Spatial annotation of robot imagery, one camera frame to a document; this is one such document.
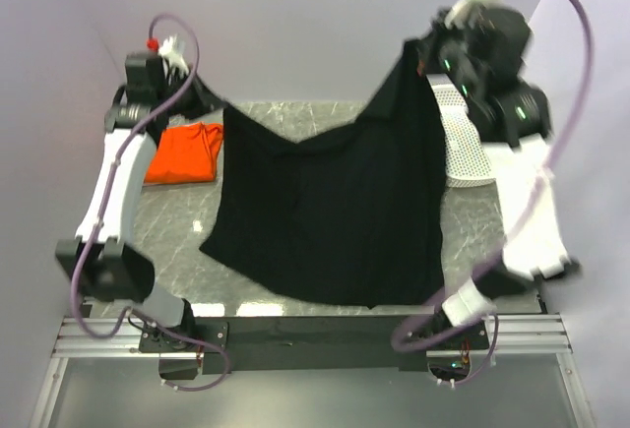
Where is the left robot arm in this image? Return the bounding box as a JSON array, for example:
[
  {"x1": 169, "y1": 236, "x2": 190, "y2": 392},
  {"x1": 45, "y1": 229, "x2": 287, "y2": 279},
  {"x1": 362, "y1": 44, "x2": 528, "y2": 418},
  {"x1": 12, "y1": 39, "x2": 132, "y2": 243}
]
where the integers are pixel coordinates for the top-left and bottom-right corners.
[{"x1": 55, "y1": 47, "x2": 223, "y2": 343}]

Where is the folded orange t-shirt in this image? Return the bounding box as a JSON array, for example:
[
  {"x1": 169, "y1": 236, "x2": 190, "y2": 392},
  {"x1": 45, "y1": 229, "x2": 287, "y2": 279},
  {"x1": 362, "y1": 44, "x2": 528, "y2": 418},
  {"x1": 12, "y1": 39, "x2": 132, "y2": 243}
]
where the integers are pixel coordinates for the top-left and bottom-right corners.
[{"x1": 145, "y1": 122, "x2": 223, "y2": 185}]

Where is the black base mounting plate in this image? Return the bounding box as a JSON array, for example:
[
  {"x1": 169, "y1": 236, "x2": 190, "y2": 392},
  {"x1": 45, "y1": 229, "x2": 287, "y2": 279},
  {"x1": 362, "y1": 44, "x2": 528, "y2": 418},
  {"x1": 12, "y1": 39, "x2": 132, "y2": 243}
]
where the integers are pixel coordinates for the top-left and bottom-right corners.
[{"x1": 139, "y1": 315, "x2": 489, "y2": 372}]

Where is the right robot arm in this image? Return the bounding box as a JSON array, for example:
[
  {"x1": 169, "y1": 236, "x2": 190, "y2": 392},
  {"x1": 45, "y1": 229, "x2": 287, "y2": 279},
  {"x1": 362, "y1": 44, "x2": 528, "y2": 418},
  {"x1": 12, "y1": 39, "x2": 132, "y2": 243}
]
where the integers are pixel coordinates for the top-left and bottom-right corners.
[{"x1": 421, "y1": 4, "x2": 580, "y2": 329}]

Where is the aluminium frame rail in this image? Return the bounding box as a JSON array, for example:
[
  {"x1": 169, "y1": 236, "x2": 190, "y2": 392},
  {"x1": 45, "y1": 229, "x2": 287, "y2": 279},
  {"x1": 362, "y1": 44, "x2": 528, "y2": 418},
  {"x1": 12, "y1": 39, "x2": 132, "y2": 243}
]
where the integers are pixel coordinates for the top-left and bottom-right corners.
[{"x1": 52, "y1": 314, "x2": 571, "y2": 359}]

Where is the white perforated plastic basket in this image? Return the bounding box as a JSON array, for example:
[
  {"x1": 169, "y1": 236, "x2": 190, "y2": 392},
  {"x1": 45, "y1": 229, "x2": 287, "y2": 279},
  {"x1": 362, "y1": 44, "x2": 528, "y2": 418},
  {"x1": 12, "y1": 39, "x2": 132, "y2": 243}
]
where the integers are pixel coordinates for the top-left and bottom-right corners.
[{"x1": 428, "y1": 75, "x2": 494, "y2": 189}]

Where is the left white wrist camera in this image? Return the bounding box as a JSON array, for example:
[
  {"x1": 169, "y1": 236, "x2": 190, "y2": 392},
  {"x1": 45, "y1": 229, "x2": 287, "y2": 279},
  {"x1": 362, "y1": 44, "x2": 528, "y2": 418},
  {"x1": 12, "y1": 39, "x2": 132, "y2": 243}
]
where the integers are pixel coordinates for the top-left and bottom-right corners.
[{"x1": 146, "y1": 35, "x2": 190, "y2": 76}]

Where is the black t-shirt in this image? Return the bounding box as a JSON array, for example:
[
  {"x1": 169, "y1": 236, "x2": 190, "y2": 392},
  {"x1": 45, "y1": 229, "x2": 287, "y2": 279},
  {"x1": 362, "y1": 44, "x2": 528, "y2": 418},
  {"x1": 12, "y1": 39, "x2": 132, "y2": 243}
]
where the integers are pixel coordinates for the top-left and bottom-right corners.
[{"x1": 200, "y1": 38, "x2": 446, "y2": 307}]

